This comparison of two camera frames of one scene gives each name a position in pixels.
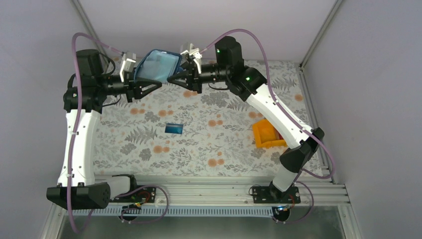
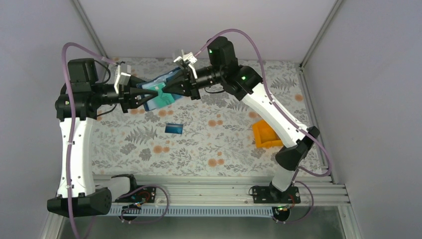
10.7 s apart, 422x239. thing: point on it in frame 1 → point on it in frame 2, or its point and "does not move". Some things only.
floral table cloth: x=176 y=130 does not move
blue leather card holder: x=158 y=64 → x=153 y=104
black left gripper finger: x=143 y=83 → x=134 y=81
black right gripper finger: x=182 y=79 → x=181 y=90
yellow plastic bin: x=266 y=136 does not move
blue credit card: x=173 y=128 does not move
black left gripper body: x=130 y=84 → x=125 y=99
